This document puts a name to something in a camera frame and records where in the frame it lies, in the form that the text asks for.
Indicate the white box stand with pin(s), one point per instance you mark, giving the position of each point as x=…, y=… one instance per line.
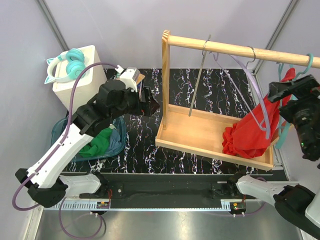
x=87, y=86

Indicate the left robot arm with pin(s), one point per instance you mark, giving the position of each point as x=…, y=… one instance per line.
x=44, y=182

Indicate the red tank top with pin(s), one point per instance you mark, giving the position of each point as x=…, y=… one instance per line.
x=245, y=138

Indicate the wooden clothes rack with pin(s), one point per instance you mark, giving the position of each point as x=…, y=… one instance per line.
x=201, y=132

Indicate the blue tank top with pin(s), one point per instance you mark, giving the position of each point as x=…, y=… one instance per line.
x=115, y=143

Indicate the teal plastic bin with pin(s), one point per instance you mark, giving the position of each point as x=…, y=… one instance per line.
x=120, y=126

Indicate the green tank top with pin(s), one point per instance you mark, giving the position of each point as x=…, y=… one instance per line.
x=98, y=146

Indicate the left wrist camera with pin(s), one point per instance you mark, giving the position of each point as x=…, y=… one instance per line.
x=128, y=77

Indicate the orange top book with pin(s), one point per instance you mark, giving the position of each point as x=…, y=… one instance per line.
x=140, y=78

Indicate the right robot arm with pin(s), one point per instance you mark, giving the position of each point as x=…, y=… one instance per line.
x=295, y=203

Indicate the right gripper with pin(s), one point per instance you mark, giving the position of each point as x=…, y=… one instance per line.
x=301, y=88

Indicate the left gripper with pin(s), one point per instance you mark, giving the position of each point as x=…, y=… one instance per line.
x=146, y=108

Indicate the grey hanger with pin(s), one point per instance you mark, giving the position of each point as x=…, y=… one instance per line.
x=204, y=53

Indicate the teal cat-ear headphones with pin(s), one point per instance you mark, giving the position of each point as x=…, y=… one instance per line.
x=75, y=65

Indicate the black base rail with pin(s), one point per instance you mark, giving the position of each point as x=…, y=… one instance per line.
x=166, y=191

